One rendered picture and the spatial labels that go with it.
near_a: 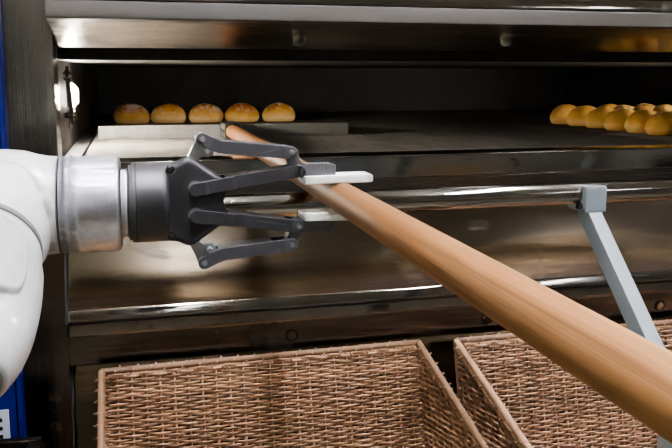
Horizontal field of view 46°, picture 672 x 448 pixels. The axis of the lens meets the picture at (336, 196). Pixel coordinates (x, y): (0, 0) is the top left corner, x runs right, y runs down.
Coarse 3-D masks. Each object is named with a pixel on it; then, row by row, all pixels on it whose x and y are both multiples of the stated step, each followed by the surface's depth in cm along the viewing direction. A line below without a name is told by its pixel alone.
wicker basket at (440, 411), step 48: (144, 384) 128; (192, 384) 130; (240, 384) 132; (288, 384) 134; (336, 384) 136; (384, 384) 138; (432, 384) 136; (144, 432) 127; (192, 432) 130; (240, 432) 131; (288, 432) 133; (336, 432) 135; (384, 432) 137; (432, 432) 136
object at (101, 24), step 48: (48, 0) 107; (96, 0) 109; (192, 48) 131; (240, 48) 132; (288, 48) 134; (336, 48) 136; (384, 48) 137; (432, 48) 139; (480, 48) 141; (528, 48) 143; (576, 48) 145; (624, 48) 147
